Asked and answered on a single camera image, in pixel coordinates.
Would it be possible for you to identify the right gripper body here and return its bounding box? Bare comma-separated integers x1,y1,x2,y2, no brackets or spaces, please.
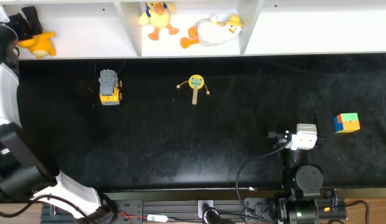
267,131,326,153

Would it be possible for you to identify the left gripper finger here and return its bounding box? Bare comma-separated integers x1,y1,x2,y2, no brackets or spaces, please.
6,14,34,42
21,5,44,36

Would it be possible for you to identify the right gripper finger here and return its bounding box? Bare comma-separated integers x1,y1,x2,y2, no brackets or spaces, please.
314,109,322,141

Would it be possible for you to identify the yellow rubber duck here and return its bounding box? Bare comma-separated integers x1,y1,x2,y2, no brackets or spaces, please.
17,30,57,60

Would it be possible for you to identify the yellow wooden rattle drum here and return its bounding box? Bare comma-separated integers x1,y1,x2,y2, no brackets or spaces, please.
176,74,211,106

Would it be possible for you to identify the grey and yellow toy truck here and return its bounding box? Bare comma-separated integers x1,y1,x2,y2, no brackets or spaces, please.
98,68,123,106

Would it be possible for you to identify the many-coloured puzzle cube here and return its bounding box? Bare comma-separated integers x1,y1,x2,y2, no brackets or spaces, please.
333,112,361,134

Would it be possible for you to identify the white shelf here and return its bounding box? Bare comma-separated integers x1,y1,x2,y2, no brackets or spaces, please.
0,0,386,61

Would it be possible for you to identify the white plush duck yellow hat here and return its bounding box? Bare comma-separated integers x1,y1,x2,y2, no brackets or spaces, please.
180,14,244,50

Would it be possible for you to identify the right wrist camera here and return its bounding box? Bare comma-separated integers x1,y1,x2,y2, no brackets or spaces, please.
291,123,319,151

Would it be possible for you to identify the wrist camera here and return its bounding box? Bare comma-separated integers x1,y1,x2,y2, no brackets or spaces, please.
291,123,319,151
0,5,10,24

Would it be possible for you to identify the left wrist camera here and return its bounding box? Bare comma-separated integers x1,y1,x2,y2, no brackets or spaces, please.
0,5,10,24

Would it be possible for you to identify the black cable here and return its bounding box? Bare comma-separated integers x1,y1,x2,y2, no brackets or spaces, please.
235,141,291,224
0,194,90,222

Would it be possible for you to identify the mounting rail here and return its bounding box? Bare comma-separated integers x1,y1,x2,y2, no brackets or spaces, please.
40,189,370,224

